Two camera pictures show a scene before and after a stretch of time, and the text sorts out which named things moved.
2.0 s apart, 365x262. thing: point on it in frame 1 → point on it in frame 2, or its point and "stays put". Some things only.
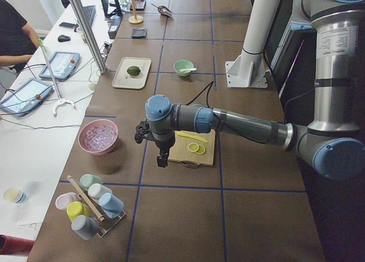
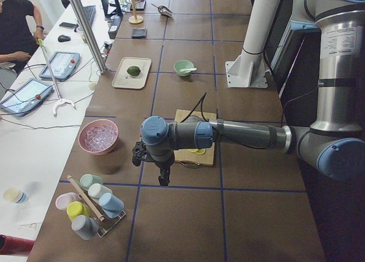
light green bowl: [183, 64] stays put
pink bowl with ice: [98, 136] stays put
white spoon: [187, 69] stays put
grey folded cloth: [138, 33] stays put
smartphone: [68, 25] stays put
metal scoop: [164, 10] stays put
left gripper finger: [163, 156] → [166, 177]
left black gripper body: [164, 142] → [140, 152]
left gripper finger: [161, 160] → [162, 179]
